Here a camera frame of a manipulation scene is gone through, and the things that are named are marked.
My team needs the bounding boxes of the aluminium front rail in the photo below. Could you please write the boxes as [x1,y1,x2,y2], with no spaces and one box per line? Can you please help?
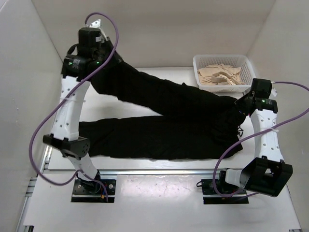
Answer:
[100,169,213,175]

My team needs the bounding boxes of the aluminium left rail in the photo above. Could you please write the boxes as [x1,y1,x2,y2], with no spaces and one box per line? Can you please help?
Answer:
[40,145,52,173]

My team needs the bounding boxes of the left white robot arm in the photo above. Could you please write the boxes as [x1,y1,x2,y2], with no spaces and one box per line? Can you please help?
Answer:
[43,27,113,193]

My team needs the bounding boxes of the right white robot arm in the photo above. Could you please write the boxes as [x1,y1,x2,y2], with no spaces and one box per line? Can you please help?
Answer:
[213,78,293,197]

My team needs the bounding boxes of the beige trousers in basket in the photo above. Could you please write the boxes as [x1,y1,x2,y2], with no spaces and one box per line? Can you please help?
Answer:
[197,64,245,86]

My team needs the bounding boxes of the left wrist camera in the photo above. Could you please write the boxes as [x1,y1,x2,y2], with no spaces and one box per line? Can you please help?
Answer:
[85,19,108,42]

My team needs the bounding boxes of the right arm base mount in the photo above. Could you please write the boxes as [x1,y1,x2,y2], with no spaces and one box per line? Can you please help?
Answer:
[196,171,249,204]

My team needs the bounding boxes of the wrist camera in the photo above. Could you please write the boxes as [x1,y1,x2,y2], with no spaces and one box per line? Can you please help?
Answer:
[270,81,278,98]
[85,19,108,42]

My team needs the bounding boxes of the white plastic basket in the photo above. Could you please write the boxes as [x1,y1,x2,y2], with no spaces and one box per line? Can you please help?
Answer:
[193,54,256,93]

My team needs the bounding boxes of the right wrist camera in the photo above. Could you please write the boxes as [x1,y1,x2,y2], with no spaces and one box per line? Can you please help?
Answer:
[270,81,278,98]

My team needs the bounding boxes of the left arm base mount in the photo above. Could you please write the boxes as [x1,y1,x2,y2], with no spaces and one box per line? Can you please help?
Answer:
[71,175,116,203]

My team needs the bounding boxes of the aluminium rail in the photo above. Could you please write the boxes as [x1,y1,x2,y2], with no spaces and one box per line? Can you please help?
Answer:
[100,169,213,175]
[40,145,52,173]

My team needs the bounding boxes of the black trousers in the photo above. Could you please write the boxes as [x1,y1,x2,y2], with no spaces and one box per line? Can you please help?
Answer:
[79,62,245,160]

